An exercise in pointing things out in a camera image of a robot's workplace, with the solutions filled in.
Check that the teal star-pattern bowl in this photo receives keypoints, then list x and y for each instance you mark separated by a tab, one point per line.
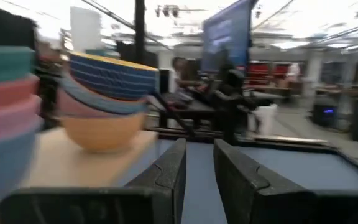
104	104

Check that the white cylindrical container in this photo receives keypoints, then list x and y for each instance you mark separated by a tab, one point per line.
265	119

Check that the dark desk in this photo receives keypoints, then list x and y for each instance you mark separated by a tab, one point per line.
191	109

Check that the plain teal bowl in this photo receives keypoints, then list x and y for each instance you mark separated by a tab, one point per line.
5	63

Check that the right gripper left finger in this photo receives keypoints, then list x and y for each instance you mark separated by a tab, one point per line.
160	193

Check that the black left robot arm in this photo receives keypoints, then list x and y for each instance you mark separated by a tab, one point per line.
232	102

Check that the black vertical rig post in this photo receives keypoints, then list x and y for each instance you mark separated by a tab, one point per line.
139	31

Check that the large blue display screen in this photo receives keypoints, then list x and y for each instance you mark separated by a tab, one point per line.
227	34

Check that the dark machine with blue light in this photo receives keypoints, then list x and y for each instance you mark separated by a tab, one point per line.
324	112

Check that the plain coral red bowl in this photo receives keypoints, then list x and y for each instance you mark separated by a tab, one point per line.
5	93

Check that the red patterned bowl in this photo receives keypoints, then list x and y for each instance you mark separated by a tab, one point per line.
70	109

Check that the plain blue bowl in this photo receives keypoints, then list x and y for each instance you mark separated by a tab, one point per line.
2	161

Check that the red storage cabinet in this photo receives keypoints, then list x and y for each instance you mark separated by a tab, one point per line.
267	73

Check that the orange bowl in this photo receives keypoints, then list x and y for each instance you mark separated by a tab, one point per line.
104	132

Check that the person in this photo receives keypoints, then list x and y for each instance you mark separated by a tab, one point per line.
182	73

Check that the blue table mat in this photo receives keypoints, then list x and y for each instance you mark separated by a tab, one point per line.
306	168

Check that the white building column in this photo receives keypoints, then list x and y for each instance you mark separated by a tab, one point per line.
85	29

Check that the plain pink bowl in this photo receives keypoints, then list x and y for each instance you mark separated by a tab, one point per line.
5	119

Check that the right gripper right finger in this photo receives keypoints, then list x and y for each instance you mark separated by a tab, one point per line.
259	199

